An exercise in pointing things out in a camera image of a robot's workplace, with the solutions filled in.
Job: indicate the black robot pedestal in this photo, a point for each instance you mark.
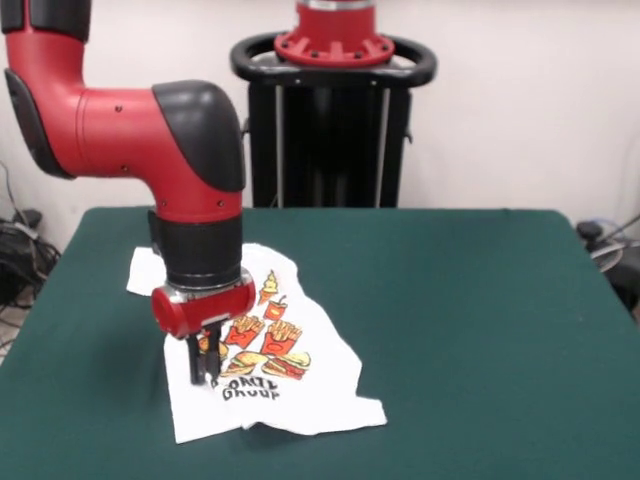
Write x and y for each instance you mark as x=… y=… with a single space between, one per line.
x=325 y=150

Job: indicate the dark green table cloth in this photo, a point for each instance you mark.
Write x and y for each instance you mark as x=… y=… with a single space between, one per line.
x=500 y=325

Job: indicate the white printed t-shirt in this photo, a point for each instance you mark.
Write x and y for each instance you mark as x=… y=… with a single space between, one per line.
x=310 y=400

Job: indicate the grey pedestal leg with caster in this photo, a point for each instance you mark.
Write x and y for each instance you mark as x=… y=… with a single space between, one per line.
x=590 y=230
x=29 y=217

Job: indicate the black metal stand base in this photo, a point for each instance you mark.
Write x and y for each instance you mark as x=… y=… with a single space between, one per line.
x=627 y=285

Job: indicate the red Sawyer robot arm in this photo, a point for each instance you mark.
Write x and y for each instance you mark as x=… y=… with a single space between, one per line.
x=125 y=135

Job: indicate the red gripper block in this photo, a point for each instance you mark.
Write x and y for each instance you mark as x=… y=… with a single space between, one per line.
x=200 y=310

